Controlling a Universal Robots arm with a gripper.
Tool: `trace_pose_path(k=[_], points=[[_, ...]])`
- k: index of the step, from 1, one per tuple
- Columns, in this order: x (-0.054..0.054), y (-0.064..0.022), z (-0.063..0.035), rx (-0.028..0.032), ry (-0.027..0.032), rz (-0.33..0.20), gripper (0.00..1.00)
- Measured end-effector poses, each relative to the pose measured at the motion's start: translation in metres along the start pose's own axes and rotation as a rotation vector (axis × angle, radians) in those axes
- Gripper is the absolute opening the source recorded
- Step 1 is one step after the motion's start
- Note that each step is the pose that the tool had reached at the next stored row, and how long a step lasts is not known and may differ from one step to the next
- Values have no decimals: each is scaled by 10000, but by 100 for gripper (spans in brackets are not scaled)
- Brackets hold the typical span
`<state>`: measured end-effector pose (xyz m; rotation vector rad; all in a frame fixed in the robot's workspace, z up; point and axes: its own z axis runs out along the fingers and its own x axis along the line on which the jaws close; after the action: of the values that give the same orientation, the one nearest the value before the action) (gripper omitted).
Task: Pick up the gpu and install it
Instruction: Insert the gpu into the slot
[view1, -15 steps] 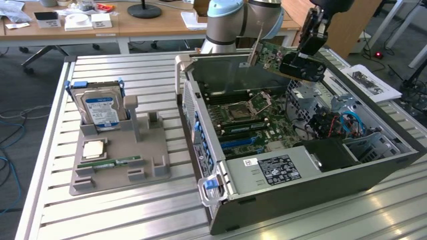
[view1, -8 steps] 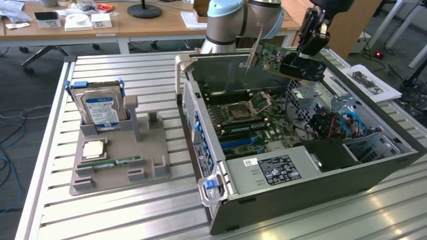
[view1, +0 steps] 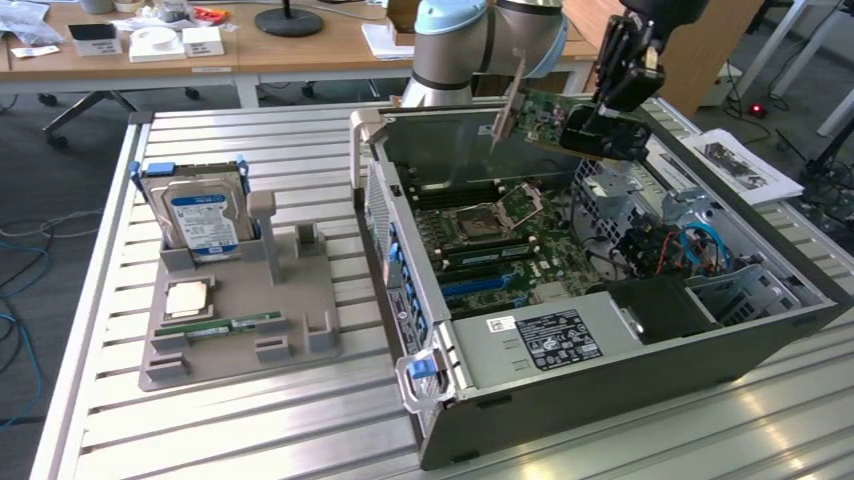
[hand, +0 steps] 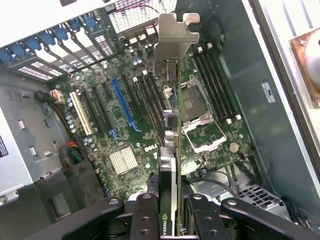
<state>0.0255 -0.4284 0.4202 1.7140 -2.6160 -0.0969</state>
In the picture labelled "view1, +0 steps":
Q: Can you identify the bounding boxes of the blue expansion slot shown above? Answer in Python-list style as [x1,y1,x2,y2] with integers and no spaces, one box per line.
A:
[441,273,509,298]

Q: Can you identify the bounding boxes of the open grey PC case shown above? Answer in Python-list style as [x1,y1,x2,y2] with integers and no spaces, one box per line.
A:
[350,89,844,472]

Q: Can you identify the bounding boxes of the perforated metal disk bay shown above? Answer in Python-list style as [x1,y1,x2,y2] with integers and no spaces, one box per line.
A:
[573,149,676,236]

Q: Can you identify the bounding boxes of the hard disk with blue label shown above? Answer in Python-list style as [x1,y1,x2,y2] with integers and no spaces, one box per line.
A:
[128,159,261,257]

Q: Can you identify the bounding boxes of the printed paper sheets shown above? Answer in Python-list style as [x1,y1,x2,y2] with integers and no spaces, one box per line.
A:
[680,128,806,206]

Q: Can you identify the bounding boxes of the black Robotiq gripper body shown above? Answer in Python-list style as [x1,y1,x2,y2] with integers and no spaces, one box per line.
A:
[619,0,710,46]

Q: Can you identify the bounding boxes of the grey metal disk bay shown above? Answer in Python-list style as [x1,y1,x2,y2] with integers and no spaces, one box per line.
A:
[686,264,802,326]

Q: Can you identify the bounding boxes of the black desk leg with casters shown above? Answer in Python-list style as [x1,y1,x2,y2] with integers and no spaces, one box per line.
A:
[43,89,142,149]

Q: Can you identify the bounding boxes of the metal socket cover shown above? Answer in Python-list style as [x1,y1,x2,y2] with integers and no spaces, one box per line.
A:
[497,180,547,229]

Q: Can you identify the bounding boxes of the grey plastic parts rack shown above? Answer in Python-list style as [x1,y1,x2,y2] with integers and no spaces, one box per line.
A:
[138,189,343,392]

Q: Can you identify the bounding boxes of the green RAM stick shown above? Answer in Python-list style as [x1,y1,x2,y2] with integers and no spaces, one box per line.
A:
[154,311,282,337]

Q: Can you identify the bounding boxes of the red wire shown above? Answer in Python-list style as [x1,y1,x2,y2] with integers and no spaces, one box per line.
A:
[657,229,677,274]

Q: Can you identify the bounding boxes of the wooden cabinet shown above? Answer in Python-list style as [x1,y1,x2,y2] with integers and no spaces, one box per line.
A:
[563,0,766,116]

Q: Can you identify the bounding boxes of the wooden desk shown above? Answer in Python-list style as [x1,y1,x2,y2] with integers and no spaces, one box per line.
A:
[0,0,602,96]

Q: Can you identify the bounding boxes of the CPU with silver lid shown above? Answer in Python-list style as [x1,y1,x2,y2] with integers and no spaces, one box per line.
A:
[163,280,217,320]

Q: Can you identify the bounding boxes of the clear plastic bag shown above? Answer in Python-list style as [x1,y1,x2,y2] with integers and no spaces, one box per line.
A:
[0,0,66,46]

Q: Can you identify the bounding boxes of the white floor cable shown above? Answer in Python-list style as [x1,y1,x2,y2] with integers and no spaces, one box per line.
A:
[0,209,102,239]

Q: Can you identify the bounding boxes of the white box with black top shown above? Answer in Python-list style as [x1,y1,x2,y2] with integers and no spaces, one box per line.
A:
[67,23,124,57]

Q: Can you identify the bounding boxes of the black round lamp base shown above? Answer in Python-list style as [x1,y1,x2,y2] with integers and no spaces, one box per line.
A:
[253,0,326,38]

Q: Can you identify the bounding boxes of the blue wire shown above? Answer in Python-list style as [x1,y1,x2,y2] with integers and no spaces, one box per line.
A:
[680,222,736,276]

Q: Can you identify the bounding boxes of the blue floor cable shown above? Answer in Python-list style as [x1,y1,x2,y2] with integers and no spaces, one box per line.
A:
[0,239,52,426]

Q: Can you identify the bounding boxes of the small white box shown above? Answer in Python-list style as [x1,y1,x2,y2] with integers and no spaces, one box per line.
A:
[180,25,226,58]

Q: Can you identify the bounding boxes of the graphics card with black fan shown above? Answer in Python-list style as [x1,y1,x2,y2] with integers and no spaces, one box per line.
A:
[490,47,654,162]

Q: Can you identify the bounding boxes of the white boxes on desk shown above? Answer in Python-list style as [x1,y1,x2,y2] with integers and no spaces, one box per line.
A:
[128,27,187,64]

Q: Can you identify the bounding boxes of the green motherboard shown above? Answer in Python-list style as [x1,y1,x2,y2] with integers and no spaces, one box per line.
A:
[397,164,626,321]

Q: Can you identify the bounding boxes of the CPU socket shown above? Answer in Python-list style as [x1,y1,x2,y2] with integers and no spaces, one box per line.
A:
[451,203,515,246]

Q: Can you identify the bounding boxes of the RAM stick with white label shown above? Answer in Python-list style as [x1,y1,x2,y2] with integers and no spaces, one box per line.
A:
[443,243,535,267]

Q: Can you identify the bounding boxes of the grey power supply unit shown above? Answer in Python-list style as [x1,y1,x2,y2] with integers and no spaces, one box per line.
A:
[450,292,646,391]

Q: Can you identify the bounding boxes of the white paper stack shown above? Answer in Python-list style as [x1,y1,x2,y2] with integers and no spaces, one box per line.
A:
[361,20,419,61]

